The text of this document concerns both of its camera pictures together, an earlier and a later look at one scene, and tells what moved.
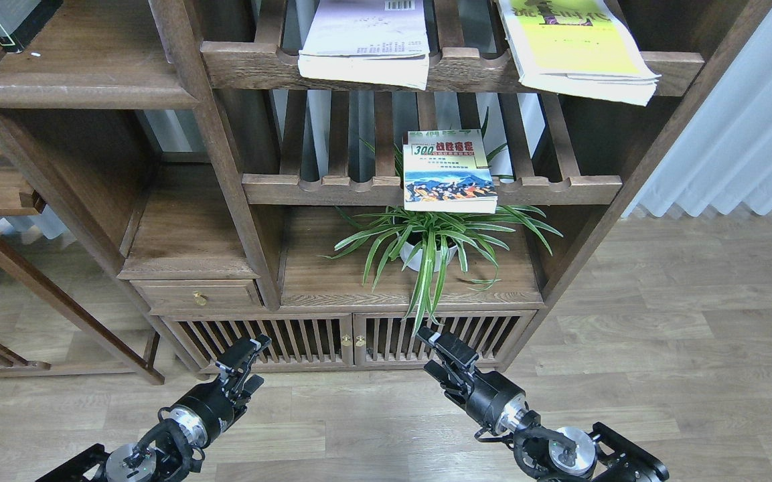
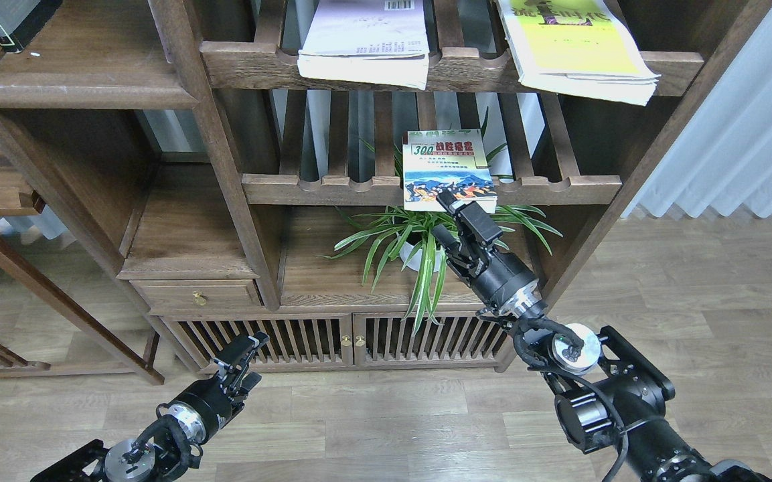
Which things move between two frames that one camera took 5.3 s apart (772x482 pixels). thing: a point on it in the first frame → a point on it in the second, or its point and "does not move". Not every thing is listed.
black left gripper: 206,411 does not move
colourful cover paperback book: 447,171 does not move
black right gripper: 495,399 → 499,278
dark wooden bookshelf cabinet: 340,221 does not move
